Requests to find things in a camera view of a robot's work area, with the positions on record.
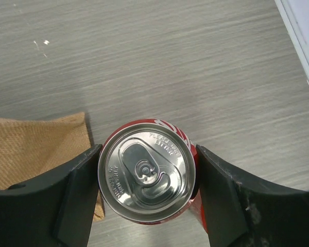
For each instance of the red Coke can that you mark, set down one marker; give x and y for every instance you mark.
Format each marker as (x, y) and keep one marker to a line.
(148, 172)

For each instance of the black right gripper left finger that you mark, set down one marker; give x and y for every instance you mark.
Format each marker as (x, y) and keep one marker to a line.
(52, 209)

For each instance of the tan canvas tote bag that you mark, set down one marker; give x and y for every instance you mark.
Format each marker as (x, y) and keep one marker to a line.
(29, 148)

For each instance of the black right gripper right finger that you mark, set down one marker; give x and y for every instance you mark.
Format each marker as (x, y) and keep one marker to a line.
(241, 209)

